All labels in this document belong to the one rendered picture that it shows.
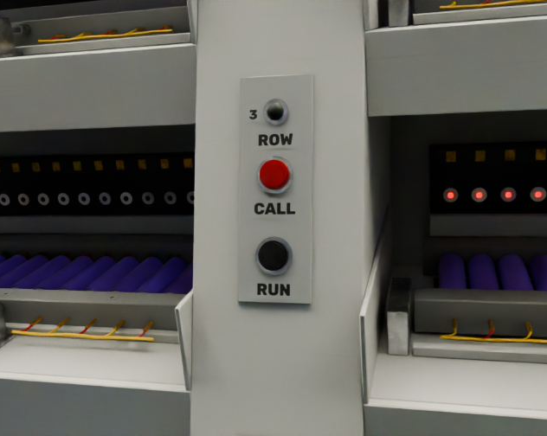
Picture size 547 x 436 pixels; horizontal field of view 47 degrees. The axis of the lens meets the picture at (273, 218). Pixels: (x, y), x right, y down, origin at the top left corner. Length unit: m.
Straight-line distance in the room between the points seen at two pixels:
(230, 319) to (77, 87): 0.17
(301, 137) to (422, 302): 0.13
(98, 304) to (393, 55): 0.24
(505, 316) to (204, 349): 0.18
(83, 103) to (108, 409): 0.18
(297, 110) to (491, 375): 0.18
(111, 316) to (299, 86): 0.20
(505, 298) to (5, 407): 0.31
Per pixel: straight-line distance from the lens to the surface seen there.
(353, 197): 0.33
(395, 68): 0.34
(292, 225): 0.33
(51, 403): 0.41
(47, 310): 0.45
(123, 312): 0.42
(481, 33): 0.34
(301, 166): 0.33
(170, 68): 0.37
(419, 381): 0.35
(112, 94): 0.39
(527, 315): 0.39
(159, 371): 0.38
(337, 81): 0.34
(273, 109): 0.34
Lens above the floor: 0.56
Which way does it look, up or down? 3 degrees up
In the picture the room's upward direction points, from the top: 1 degrees clockwise
